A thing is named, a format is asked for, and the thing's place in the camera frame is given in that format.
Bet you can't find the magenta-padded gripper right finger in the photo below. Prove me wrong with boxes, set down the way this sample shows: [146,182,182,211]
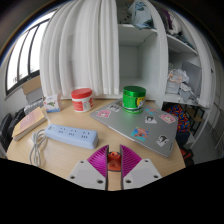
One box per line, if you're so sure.
[119,144,163,191]

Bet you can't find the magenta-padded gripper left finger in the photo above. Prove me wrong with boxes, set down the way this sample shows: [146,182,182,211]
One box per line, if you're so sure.
[67,144,110,191]

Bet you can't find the orange charger block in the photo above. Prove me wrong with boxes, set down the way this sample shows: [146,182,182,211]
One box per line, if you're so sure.
[107,150,122,172]

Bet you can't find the light blue power strip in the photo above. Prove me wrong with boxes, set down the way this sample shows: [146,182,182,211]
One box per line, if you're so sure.
[44,124,100,150]

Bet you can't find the silver laptop with stickers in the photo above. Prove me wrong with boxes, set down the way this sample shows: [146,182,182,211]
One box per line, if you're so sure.
[89,99,180,158]

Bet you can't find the colourful patterned bag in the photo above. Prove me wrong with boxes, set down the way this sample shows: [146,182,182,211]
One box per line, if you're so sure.
[165,103,192,134]

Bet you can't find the white jar with red lid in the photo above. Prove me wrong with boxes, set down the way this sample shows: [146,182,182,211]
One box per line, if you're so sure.
[70,87,95,113]

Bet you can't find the green metal tin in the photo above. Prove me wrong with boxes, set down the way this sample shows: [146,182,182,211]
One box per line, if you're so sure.
[121,85,147,115]

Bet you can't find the yellow and pink book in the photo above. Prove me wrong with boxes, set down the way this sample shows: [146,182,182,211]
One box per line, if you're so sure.
[11,106,48,142]

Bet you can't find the small white printed box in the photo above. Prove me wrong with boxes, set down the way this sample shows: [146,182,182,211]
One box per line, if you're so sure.
[43,93,63,114]

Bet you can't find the white ribbed radiator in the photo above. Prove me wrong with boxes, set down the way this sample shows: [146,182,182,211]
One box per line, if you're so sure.
[23,99,46,116]

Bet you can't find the black bag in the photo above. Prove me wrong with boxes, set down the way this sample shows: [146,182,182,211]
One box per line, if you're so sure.
[6,107,27,141]

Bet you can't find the black suitcase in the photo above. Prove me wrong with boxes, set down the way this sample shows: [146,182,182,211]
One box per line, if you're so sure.
[0,113,14,153]

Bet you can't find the grey box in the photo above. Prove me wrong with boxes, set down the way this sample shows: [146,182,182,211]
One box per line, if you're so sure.
[25,87,44,104]

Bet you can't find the brown cardboard box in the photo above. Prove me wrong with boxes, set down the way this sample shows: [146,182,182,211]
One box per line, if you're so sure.
[21,75,43,96]

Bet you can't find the white shelf unit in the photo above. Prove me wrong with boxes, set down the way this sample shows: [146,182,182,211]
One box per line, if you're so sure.
[114,0,216,110]

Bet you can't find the white curtain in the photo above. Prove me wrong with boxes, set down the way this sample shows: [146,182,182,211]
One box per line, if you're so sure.
[39,0,121,100]

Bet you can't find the dark-framed window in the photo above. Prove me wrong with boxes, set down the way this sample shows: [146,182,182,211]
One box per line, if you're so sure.
[4,9,56,98]

